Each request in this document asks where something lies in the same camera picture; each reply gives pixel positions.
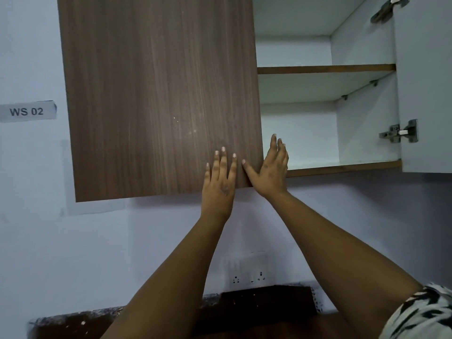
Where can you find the person's right hand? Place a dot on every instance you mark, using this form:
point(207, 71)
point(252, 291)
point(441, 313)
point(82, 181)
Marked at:
point(272, 178)

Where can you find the person's left hand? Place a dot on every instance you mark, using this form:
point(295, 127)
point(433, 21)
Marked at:
point(219, 192)

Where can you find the person's left little finger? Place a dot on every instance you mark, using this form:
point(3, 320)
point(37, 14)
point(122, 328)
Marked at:
point(208, 174)

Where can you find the person's left middle finger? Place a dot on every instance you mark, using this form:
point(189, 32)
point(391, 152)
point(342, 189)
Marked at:
point(224, 164)

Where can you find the person's right middle finger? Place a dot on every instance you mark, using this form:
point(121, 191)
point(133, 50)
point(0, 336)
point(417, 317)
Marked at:
point(279, 151)

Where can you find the person's right thumb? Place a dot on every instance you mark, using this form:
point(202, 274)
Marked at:
point(250, 172)

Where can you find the brown wooden cabinet door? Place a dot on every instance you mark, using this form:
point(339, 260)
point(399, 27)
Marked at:
point(159, 95)

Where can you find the person's left forearm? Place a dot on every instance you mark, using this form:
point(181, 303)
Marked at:
point(176, 278)

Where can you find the person's right forearm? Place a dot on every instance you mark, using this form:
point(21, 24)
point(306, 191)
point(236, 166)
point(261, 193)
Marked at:
point(339, 264)

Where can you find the white cabinet shelf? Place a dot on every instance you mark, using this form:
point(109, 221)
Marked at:
point(303, 86)

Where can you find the metal cabinet hinge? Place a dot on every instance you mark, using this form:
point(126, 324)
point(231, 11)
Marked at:
point(385, 9)
point(400, 131)

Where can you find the dark brown board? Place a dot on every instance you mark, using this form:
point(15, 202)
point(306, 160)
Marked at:
point(265, 301)

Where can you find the white open cabinet door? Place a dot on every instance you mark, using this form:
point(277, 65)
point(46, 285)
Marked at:
point(427, 84)

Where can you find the black and white patterned sleeve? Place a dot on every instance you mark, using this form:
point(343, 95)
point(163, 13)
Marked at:
point(420, 314)

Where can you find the white wall cabinet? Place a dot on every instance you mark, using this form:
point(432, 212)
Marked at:
point(363, 134)

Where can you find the white wall socket plate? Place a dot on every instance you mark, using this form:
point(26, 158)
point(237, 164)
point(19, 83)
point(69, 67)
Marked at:
point(247, 270)

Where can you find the white paper wall label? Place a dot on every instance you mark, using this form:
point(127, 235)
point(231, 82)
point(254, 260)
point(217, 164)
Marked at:
point(26, 111)

